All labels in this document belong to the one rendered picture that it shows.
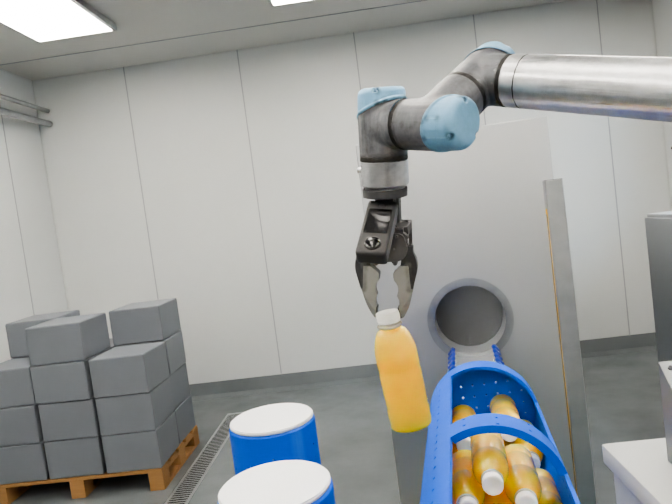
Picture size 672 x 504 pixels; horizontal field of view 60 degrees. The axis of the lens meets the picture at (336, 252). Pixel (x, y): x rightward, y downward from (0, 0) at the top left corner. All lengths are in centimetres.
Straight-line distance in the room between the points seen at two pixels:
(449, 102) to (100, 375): 370
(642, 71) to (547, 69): 12
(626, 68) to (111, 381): 383
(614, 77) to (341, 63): 520
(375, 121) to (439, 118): 12
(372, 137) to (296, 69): 509
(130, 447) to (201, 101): 336
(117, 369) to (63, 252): 258
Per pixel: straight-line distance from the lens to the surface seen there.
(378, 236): 86
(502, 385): 166
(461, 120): 81
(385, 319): 94
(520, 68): 88
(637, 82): 81
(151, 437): 427
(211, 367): 619
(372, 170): 89
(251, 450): 193
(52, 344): 436
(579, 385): 227
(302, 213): 580
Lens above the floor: 167
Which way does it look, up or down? 4 degrees down
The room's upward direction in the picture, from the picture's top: 7 degrees counter-clockwise
